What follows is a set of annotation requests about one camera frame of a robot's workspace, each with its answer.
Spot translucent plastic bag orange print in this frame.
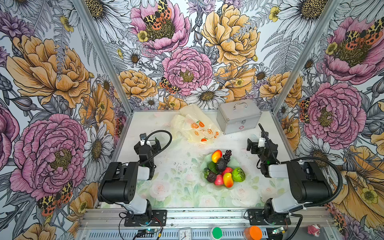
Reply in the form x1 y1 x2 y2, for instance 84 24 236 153
171 104 223 145

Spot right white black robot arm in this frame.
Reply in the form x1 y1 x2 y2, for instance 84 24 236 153
247 138 333 225

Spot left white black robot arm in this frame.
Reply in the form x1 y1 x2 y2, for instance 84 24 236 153
98 139 161 218

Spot light green wavy plate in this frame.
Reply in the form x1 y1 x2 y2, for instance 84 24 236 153
200 154 248 191

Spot dark purple grape bunch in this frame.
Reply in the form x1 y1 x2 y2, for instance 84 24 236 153
222 150 232 163

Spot red yellow mango lower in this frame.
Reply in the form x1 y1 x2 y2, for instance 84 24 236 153
223 173 234 188

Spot red yellow mango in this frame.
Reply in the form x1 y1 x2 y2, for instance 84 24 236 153
223 173 234 188
211 150 223 163

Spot dark avocado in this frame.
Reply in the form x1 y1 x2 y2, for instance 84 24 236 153
215 158 228 173

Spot red yellow mango upper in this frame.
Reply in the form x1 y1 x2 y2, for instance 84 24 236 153
211 150 223 163

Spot silver metal first aid case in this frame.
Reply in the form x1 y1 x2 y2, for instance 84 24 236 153
217 100 262 135

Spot pink red peach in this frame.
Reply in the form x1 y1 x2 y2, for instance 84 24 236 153
214 174 224 186

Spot green leaf fruit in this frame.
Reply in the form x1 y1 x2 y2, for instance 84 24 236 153
207 162 219 175

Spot dark brown mangosteen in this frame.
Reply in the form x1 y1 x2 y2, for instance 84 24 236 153
205 171 217 183

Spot orange round button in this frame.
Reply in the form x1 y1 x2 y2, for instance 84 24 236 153
243 226 263 240

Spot pink small toy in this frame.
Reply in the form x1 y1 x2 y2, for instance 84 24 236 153
307 225 321 237

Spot small white clock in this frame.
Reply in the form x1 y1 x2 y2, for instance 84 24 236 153
179 229 192 240

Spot green round button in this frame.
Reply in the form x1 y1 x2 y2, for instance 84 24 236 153
210 227 223 240

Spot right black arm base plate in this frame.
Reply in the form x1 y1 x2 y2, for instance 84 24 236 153
245 209 291 226

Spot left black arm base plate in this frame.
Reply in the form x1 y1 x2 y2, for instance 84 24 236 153
124 210 168 227

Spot aluminium front rail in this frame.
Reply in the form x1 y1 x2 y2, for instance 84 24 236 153
79 207 335 230

